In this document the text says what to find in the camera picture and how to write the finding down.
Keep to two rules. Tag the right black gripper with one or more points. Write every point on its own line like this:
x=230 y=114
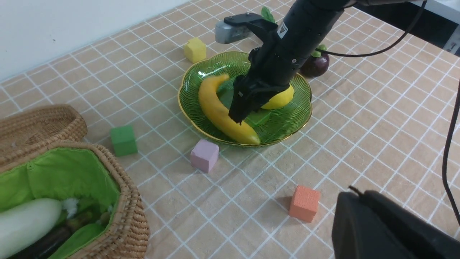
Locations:
x=285 y=48

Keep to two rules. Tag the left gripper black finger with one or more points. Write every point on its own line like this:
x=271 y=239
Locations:
x=369 y=225

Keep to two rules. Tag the yellow banana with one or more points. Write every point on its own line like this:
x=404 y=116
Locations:
x=218 y=114

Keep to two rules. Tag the yellow lemon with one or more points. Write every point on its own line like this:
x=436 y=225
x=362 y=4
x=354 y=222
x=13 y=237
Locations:
x=280 y=100

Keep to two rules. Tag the dark purple mangosteen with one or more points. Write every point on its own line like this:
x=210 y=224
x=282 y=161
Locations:
x=316 y=64

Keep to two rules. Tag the orange carrot green top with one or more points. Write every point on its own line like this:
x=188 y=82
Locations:
x=267 y=15

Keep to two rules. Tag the green cucumber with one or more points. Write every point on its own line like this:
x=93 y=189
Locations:
x=79 y=239

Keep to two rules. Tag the white radish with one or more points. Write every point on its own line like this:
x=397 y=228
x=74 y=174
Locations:
x=25 y=224

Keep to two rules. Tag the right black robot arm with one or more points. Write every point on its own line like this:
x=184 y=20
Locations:
x=319 y=12

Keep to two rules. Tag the green glass plate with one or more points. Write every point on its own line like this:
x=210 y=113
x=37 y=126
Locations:
x=272 y=126

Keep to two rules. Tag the pink foam cube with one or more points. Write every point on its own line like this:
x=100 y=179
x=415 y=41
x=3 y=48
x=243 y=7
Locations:
x=204 y=155

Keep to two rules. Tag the orange foam cube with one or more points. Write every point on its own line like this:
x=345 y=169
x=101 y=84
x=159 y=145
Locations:
x=304 y=203

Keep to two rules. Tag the yellow foam cube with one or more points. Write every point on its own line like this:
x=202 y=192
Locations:
x=195 y=50

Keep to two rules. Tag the green foam cube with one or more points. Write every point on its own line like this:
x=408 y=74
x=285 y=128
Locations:
x=123 y=141

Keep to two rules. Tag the woven wicker basket green lining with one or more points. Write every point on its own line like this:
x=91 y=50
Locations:
x=82 y=177

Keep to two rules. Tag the woven wicker basket lid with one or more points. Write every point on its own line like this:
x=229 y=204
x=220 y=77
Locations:
x=38 y=127

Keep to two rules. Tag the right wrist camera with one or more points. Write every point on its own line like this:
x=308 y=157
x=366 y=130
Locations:
x=235 y=28

